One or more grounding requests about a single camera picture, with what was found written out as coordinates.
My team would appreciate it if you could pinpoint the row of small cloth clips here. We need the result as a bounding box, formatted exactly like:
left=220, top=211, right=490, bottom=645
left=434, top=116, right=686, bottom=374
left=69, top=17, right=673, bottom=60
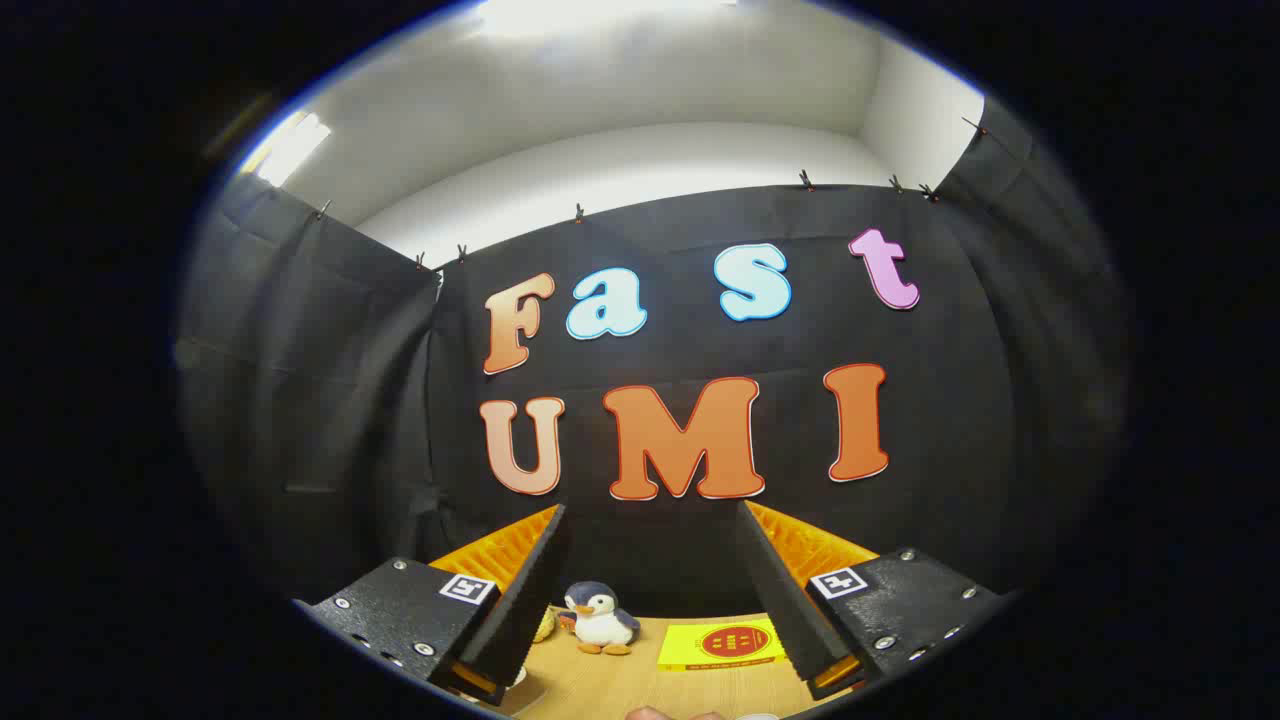
left=315, top=115, right=991, bottom=271

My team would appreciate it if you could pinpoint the penguin plush toy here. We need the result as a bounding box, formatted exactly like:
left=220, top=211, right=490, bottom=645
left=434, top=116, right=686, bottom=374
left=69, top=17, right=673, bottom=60
left=556, top=581, right=642, bottom=656

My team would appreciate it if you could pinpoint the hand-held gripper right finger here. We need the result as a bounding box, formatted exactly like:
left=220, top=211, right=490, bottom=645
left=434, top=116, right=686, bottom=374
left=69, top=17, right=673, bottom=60
left=737, top=500, right=1006, bottom=701

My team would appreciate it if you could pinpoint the bright ceiling light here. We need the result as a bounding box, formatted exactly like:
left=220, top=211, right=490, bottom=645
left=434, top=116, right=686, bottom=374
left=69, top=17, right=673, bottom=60
left=478, top=0, right=743, bottom=41
left=240, top=108, right=332, bottom=187

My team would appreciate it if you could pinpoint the yellow book with red circle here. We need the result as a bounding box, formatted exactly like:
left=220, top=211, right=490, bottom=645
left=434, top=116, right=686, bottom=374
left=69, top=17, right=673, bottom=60
left=657, top=617, right=788, bottom=671

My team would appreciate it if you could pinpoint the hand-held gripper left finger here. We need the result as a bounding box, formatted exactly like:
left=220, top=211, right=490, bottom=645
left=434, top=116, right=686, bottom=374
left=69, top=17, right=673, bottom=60
left=293, top=503, right=576, bottom=706

